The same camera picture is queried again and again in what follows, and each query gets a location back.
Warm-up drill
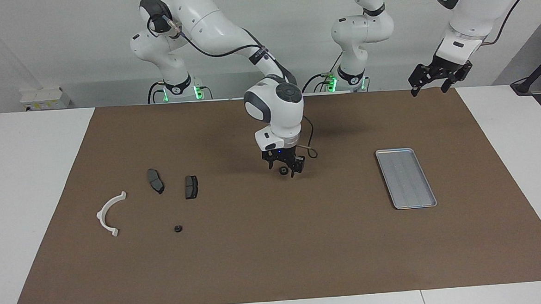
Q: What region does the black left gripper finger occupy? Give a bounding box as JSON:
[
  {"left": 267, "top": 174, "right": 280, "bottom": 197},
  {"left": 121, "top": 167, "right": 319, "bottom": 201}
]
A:
[
  {"left": 441, "top": 74, "right": 463, "bottom": 93},
  {"left": 408, "top": 63, "right": 435, "bottom": 97}
]

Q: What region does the silver metal tray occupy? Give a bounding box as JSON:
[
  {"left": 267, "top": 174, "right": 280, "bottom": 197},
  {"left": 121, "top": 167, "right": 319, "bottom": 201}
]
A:
[{"left": 375, "top": 147, "right": 437, "bottom": 211}]

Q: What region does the dark rectangular brake pad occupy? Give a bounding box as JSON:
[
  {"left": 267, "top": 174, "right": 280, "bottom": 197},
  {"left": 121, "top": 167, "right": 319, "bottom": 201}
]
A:
[{"left": 184, "top": 175, "right": 200, "bottom": 200}]

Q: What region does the brown table mat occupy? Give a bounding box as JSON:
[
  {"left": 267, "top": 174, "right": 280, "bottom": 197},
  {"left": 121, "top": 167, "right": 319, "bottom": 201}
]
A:
[{"left": 0, "top": 82, "right": 541, "bottom": 304}]

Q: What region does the dark eared brake pad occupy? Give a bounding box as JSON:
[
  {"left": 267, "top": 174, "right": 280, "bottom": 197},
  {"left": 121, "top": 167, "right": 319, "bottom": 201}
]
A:
[{"left": 147, "top": 168, "right": 165, "bottom": 195}]

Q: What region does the white curved plastic part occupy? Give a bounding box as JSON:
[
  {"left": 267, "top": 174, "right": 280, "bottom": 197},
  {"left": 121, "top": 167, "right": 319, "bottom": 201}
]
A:
[{"left": 95, "top": 191, "right": 129, "bottom": 238}]

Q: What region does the white power strip box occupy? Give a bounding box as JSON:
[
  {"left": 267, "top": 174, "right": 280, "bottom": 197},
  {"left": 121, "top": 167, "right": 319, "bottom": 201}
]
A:
[{"left": 19, "top": 86, "right": 72, "bottom": 112}]

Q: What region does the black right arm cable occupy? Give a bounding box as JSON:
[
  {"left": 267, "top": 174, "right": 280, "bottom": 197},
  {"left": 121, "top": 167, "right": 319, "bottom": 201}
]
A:
[{"left": 152, "top": 6, "right": 318, "bottom": 167}]

